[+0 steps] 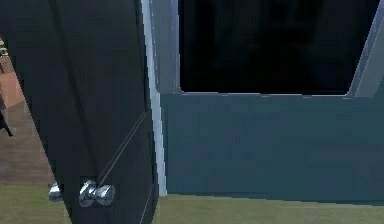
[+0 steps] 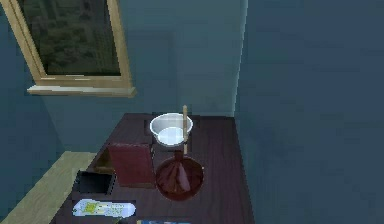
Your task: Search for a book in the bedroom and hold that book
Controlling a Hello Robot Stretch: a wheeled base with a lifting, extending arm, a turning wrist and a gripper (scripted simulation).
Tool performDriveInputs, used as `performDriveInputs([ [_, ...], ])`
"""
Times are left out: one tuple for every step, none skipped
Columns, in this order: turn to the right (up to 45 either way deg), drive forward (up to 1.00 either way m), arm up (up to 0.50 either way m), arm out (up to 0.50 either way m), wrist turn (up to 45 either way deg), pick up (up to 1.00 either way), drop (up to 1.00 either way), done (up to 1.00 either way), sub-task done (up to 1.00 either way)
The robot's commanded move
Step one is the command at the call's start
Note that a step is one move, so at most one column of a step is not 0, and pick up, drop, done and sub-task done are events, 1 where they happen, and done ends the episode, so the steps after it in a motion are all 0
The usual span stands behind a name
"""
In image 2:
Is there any dark red book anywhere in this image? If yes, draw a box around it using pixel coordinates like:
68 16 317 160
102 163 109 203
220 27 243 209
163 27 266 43
106 142 156 190

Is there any white bowl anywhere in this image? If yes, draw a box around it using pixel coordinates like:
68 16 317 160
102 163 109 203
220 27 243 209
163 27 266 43
149 112 194 148

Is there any dark wooden table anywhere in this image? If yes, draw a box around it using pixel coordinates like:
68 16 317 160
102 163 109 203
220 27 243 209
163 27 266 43
49 112 256 224

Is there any black box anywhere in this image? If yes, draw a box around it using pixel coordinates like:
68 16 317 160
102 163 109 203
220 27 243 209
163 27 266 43
72 169 116 196

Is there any pale blue remote control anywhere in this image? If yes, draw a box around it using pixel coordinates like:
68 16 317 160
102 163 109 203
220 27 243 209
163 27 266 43
71 198 137 218

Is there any wooden framed window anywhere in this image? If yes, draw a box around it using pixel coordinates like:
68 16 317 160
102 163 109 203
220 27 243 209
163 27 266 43
0 0 138 99

